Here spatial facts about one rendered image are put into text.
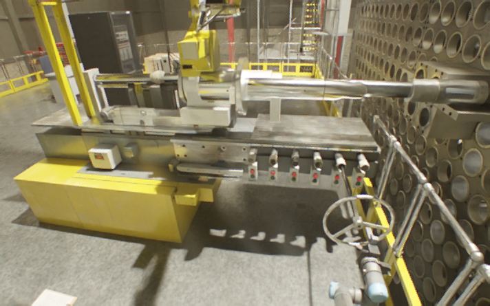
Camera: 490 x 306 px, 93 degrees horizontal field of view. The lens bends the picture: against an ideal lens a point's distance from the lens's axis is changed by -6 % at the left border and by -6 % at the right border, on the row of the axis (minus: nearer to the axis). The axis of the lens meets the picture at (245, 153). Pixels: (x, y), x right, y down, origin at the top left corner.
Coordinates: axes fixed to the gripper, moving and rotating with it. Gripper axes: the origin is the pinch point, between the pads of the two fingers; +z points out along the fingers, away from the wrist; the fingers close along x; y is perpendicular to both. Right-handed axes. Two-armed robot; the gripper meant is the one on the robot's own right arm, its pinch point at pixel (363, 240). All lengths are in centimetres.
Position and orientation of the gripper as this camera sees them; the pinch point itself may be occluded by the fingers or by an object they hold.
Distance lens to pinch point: 147.4
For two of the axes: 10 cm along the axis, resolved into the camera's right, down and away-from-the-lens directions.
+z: 1.6, -5.0, 8.5
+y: -9.7, -2.2, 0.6
